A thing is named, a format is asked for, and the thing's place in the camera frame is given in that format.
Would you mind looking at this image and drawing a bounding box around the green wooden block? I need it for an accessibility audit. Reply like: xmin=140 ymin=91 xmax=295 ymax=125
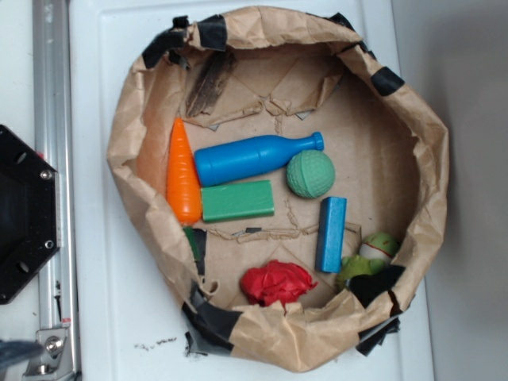
xmin=201 ymin=180 xmax=275 ymax=222

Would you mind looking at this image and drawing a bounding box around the brown paper bag bin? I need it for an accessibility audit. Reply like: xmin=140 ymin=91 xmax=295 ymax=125
xmin=107 ymin=6 xmax=449 ymax=372

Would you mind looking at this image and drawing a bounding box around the blue plastic bottle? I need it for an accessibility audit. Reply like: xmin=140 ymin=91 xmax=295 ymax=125
xmin=194 ymin=132 xmax=325 ymax=187

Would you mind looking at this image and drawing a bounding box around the green foam golf ball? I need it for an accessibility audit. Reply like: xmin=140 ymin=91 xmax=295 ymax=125
xmin=287 ymin=150 xmax=336 ymax=198

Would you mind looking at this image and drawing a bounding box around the orange plastic carrot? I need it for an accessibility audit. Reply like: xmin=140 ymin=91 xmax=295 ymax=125
xmin=166 ymin=117 xmax=202 ymax=225

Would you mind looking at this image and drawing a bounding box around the blue wooden block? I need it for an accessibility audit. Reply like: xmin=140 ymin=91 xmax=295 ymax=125
xmin=314 ymin=197 xmax=347 ymax=273

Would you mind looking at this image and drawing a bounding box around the crumpled red paper ball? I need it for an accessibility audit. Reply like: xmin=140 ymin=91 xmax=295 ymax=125
xmin=240 ymin=260 xmax=318 ymax=306

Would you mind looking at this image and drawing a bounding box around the green frog toy figure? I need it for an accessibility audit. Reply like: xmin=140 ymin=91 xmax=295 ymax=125
xmin=336 ymin=232 xmax=400 ymax=292

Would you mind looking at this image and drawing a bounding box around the white plastic tray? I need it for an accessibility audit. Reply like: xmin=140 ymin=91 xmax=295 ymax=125
xmin=69 ymin=1 xmax=434 ymax=380

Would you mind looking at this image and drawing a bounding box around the aluminium rail frame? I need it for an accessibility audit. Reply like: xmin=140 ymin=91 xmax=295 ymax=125
xmin=33 ymin=1 xmax=81 ymax=380

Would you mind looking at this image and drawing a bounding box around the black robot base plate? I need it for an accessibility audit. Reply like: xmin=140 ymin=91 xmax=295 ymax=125
xmin=0 ymin=125 xmax=60 ymax=305

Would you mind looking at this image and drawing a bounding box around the metal corner bracket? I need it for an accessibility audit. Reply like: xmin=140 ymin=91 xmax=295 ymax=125
xmin=22 ymin=328 xmax=75 ymax=380

